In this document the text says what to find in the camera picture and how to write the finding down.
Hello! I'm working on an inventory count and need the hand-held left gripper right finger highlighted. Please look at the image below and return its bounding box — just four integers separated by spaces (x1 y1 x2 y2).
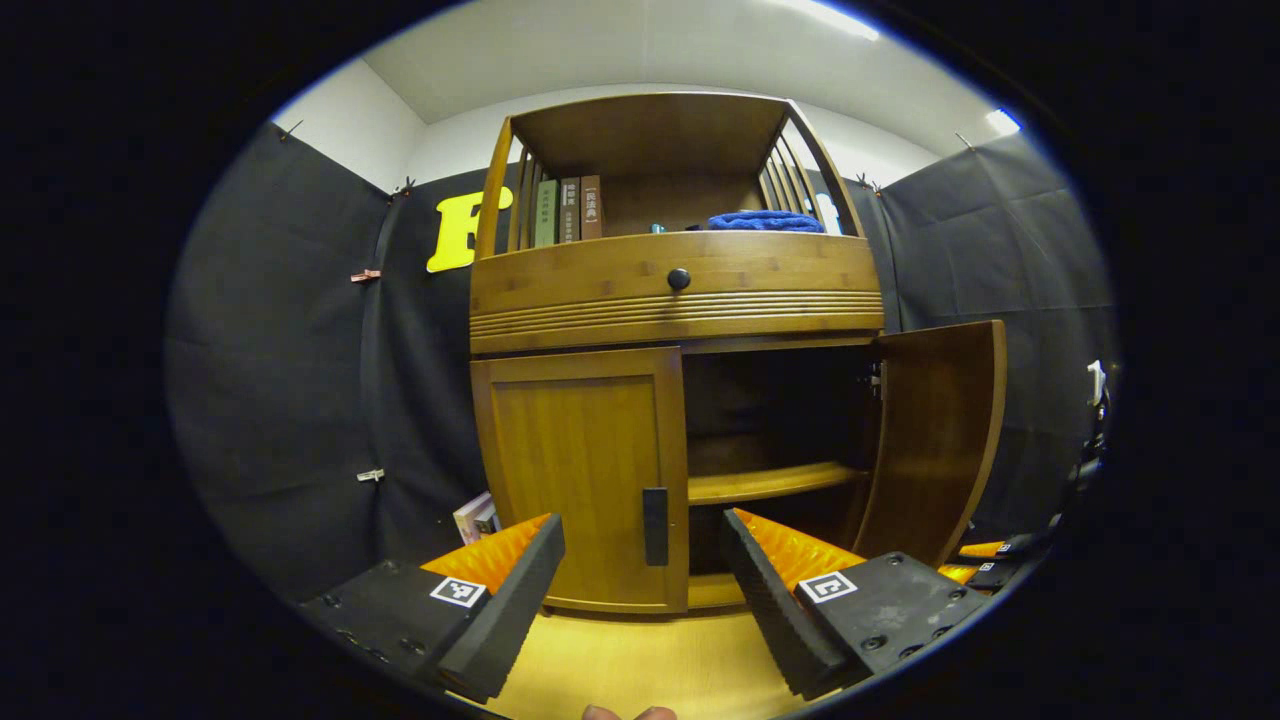
720 508 1001 701

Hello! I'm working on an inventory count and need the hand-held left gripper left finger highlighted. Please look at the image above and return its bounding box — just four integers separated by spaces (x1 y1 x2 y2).
300 513 566 706

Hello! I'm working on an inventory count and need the wooden shoe cabinet door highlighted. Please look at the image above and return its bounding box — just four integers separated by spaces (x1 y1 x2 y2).
470 347 691 614
850 320 1009 569

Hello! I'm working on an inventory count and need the black door handle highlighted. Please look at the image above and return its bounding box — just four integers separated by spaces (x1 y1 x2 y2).
642 487 669 568

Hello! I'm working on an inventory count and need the wooden double-door shoe cabinet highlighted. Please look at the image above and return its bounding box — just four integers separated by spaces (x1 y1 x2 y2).
468 92 1009 616

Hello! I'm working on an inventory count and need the pale standing book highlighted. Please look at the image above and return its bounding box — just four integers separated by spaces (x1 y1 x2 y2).
452 492 493 546

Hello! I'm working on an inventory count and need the wooden inner shelf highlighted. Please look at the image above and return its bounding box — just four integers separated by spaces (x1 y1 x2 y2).
688 462 866 506

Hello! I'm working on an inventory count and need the wooden drawer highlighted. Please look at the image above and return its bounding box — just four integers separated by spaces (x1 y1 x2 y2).
468 232 886 356

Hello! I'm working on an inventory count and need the black backdrop cloth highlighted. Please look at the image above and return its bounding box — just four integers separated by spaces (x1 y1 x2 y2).
165 120 1116 601

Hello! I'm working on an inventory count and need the blue towel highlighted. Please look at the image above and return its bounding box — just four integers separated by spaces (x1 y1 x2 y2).
708 210 827 234

